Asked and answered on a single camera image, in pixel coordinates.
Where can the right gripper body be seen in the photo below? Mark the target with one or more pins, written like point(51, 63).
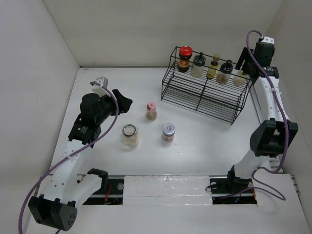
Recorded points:
point(250, 61)

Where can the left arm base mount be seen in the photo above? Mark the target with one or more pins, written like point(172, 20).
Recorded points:
point(112, 195)

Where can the black pump cap spice jar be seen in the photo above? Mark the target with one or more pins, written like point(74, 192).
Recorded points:
point(224, 72)

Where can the yellow oil bottle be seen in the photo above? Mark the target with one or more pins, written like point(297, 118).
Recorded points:
point(213, 66)

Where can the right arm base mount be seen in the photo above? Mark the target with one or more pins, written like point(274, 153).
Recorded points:
point(227, 192)

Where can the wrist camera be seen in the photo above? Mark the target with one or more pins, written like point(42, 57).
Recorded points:
point(98, 86)
point(266, 39)

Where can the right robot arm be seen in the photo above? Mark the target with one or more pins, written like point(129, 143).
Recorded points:
point(205, 144)

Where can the silver lid spice jar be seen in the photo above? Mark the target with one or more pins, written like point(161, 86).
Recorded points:
point(168, 132)

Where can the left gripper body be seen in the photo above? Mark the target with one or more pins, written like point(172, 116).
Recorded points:
point(108, 107)

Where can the pink cap spice bottle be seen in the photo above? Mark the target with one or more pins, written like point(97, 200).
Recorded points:
point(151, 113)

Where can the red cap sauce bottle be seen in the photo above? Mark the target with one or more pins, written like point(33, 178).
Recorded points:
point(185, 53)

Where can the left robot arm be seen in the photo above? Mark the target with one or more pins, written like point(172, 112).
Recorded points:
point(57, 205)

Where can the yellow cap spice bottle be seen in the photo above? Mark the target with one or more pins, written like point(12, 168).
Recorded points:
point(240, 78)

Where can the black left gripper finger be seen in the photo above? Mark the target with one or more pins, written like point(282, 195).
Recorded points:
point(124, 104)
point(117, 94)

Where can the black cap seasoning jar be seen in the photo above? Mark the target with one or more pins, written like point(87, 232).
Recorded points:
point(198, 65)

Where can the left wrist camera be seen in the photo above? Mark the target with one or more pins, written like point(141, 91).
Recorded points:
point(98, 86)

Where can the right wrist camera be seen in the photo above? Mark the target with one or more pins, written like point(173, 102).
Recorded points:
point(266, 39)

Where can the black wire rack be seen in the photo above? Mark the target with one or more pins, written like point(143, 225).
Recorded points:
point(202, 95)

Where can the open wide glass jar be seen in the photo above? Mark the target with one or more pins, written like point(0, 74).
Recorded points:
point(130, 135)

